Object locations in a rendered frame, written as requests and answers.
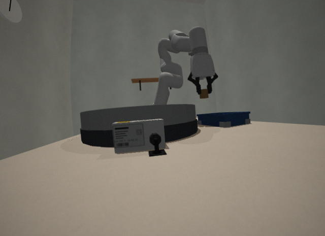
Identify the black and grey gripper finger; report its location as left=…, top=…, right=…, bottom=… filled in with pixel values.
left=206, top=73, right=218, bottom=94
left=188, top=73, right=201, bottom=94

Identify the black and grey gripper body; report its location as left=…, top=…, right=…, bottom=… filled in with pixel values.
left=190, top=52, right=215, bottom=79

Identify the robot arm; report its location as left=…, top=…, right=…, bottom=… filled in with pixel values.
left=153, top=26, right=208, bottom=105

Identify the bronze bushing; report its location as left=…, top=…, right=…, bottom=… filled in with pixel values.
left=200, top=89, right=209, bottom=98

